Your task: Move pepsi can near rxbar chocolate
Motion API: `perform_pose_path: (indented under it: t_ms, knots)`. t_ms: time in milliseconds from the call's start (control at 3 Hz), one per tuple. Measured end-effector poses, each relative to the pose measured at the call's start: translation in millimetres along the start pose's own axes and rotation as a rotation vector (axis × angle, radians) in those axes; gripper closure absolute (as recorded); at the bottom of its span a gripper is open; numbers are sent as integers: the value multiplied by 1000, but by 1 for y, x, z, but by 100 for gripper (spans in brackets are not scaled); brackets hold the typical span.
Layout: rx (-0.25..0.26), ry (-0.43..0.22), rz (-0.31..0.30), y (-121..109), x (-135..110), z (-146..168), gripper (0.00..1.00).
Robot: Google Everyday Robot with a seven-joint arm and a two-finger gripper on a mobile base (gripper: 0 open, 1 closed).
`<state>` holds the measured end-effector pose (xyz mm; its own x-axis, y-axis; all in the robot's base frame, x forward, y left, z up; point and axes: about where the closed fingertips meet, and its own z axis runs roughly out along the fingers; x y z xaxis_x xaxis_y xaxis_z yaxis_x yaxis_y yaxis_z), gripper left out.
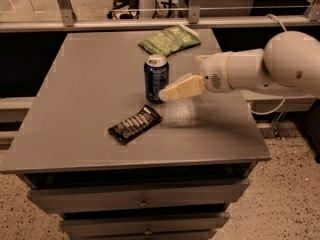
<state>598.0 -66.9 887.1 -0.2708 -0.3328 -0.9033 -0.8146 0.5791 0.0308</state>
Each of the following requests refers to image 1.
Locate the blue pepsi can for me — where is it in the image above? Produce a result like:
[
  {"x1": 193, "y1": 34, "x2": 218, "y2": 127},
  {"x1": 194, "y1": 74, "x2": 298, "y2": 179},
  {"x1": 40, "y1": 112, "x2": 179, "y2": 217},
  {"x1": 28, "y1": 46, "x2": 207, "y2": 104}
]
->
[{"x1": 144, "y1": 54, "x2": 169, "y2": 103}]

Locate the black office chair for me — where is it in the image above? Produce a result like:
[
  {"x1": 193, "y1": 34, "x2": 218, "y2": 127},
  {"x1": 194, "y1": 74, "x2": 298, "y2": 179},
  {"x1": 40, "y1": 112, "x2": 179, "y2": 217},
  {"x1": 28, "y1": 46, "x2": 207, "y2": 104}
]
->
[{"x1": 107, "y1": 0, "x2": 139, "y2": 19}]

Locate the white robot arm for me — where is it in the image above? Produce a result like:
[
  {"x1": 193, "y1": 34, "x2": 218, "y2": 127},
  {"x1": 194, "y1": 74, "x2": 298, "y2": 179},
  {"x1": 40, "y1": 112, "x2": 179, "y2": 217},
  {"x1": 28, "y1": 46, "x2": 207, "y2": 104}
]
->
[{"x1": 159, "y1": 31, "x2": 320, "y2": 102}]

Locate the metal railing frame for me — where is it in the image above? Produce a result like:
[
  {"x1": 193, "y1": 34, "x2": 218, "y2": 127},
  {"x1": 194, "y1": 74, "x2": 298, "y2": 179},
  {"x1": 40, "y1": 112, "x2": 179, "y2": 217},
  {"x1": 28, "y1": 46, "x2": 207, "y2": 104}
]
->
[{"x1": 0, "y1": 0, "x2": 320, "y2": 33}]

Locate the green chip bag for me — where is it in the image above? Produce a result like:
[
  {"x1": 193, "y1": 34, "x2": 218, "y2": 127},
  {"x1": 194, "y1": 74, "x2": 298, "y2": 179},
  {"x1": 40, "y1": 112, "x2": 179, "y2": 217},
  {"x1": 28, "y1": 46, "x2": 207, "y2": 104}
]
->
[{"x1": 139, "y1": 25, "x2": 201, "y2": 57}]

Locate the black rxbar chocolate bar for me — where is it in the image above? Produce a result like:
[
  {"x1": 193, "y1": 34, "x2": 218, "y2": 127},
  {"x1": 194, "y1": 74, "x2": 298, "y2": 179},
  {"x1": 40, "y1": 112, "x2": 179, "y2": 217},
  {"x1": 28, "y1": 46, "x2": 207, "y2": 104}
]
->
[{"x1": 108, "y1": 105, "x2": 162, "y2": 144}]

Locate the grey drawer cabinet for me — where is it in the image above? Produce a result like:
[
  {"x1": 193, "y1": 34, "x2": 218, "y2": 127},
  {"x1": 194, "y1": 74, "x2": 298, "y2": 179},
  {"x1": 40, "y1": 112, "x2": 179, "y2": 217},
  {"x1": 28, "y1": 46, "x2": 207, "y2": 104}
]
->
[{"x1": 0, "y1": 31, "x2": 270, "y2": 240}]

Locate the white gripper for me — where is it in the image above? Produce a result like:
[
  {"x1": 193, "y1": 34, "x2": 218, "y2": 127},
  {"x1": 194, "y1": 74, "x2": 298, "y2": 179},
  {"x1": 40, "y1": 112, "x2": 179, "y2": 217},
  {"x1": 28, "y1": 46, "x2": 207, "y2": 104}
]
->
[{"x1": 158, "y1": 52, "x2": 231, "y2": 102}]

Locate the grey drawer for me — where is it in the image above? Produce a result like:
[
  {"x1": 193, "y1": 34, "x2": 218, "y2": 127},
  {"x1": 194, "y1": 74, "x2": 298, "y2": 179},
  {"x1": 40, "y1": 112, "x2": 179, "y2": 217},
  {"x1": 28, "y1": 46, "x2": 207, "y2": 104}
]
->
[
  {"x1": 61, "y1": 212, "x2": 230, "y2": 238},
  {"x1": 27, "y1": 178, "x2": 249, "y2": 214}
]

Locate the top grey drawer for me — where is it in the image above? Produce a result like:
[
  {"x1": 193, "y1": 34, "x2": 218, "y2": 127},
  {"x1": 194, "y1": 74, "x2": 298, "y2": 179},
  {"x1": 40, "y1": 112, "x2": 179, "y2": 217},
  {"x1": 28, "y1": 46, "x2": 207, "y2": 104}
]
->
[{"x1": 27, "y1": 178, "x2": 249, "y2": 214}]

